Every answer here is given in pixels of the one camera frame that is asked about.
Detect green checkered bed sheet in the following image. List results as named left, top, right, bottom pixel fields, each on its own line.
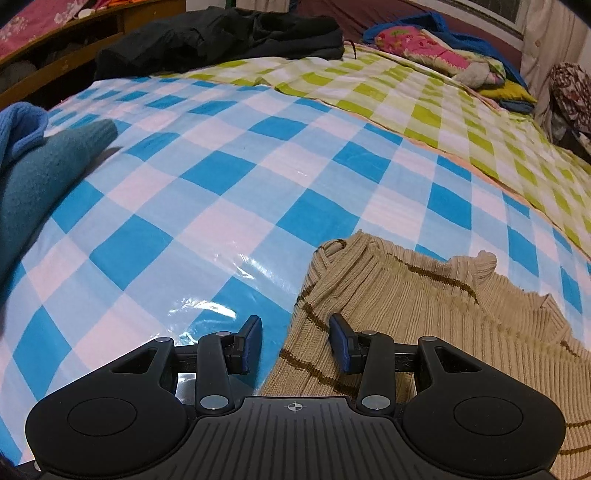
left=178, top=46, right=591, bottom=259

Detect beige curtain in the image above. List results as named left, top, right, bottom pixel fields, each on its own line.
left=519, top=0, right=587, bottom=125

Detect maroon sofa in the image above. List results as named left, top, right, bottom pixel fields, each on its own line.
left=295, top=0, right=525, bottom=70

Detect teal fleece garment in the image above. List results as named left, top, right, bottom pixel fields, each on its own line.
left=0, top=119, right=118, bottom=296

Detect pink floral quilt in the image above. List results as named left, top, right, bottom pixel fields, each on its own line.
left=374, top=25, right=506, bottom=79

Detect yellow pillow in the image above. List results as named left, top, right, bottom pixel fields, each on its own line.
left=480, top=80, right=539, bottom=104

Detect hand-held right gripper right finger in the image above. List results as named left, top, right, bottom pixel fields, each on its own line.
left=328, top=312, right=518, bottom=411

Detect black jacket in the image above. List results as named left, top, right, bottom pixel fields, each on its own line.
left=95, top=7, right=345, bottom=81

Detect light blue garment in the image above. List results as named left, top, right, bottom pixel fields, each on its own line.
left=0, top=102, right=49, bottom=162

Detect blue checkered bed sheet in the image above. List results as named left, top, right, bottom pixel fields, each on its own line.
left=0, top=74, right=591, bottom=467

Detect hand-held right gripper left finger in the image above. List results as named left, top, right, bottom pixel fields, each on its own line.
left=74, top=315, right=263, bottom=413

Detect dark floral cloth bundle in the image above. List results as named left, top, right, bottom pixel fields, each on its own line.
left=549, top=62, right=591, bottom=139

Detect wooden cabinet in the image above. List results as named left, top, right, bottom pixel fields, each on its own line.
left=0, top=0, right=185, bottom=109

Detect beige striped ribbed sweater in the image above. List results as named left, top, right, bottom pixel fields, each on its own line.
left=259, top=232, right=591, bottom=480

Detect pink floral cloth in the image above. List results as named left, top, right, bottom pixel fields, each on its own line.
left=0, top=0, right=112, bottom=58

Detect grey cloth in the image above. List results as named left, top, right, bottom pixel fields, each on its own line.
left=457, top=62, right=504, bottom=88

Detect barred window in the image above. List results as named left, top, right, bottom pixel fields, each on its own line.
left=485, top=0, right=527, bottom=28

